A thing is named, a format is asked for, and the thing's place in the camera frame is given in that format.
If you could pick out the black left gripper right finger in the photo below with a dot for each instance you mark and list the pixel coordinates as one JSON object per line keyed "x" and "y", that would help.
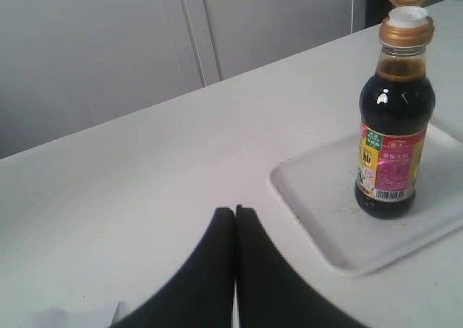
{"x": 269, "y": 292}

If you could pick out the white cabinet with doors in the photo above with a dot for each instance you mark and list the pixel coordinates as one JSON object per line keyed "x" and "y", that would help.
{"x": 67, "y": 65}

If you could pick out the dark soy sauce bottle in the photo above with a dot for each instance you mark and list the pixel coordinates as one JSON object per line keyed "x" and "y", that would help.
{"x": 396, "y": 105}

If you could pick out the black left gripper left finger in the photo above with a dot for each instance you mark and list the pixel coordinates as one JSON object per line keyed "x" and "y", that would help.
{"x": 201, "y": 293}

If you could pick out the white rectangular plastic tray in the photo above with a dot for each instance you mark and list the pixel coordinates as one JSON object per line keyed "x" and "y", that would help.
{"x": 355, "y": 234}

